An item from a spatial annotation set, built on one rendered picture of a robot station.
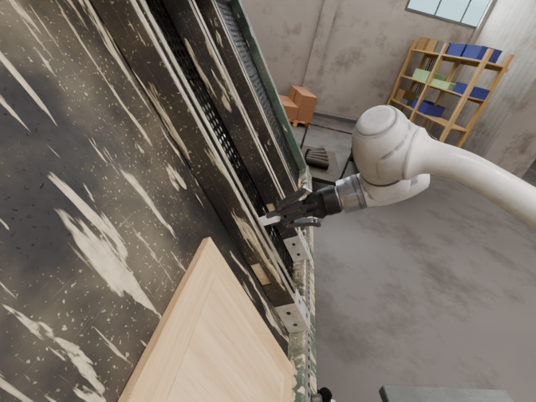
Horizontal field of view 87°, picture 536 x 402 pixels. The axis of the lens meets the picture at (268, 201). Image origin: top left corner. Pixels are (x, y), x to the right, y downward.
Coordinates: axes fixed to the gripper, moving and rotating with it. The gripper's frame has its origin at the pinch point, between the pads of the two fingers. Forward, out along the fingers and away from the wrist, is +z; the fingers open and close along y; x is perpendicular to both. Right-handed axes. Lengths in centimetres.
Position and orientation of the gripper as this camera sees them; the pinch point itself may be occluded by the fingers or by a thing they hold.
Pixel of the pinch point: (268, 219)
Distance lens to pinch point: 80.3
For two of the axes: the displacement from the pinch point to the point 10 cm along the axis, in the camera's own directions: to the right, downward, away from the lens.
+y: -4.1, -8.2, -4.1
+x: -1.2, 4.9, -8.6
